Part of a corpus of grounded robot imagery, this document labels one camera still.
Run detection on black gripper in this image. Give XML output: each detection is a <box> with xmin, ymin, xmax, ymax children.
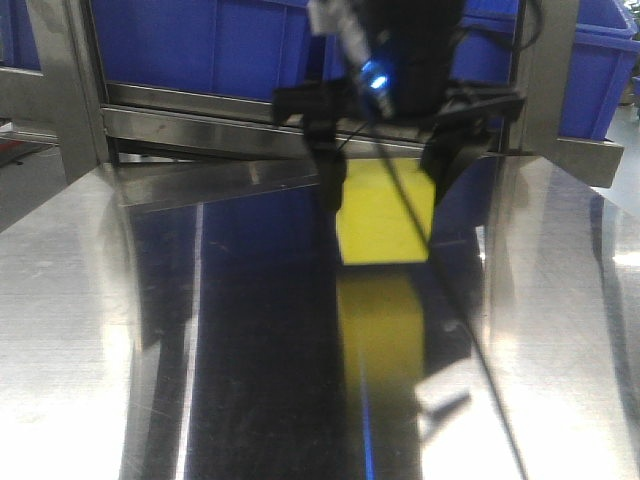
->
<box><xmin>272</xmin><ymin>1</ymin><xmax>525</xmax><ymax>211</ymax></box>

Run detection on yellow foam block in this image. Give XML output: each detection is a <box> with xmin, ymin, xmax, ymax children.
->
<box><xmin>336</xmin><ymin>158</ymin><xmax>435</xmax><ymax>266</ymax></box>

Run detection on stainless steel shelf rack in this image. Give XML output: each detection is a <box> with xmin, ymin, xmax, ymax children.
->
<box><xmin>1</xmin><ymin>1</ymin><xmax>621</xmax><ymax>208</ymax></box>

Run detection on large blue plastic bin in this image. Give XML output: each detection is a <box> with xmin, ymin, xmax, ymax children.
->
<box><xmin>89</xmin><ymin>0</ymin><xmax>521</xmax><ymax>104</ymax></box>

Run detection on blue bin right side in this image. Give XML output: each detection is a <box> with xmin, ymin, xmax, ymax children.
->
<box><xmin>559</xmin><ymin>1</ymin><xmax>639</xmax><ymax>141</ymax></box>

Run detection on black cable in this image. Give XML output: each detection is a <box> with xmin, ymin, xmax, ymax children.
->
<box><xmin>344</xmin><ymin>29</ymin><xmax>531</xmax><ymax>480</ymax></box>

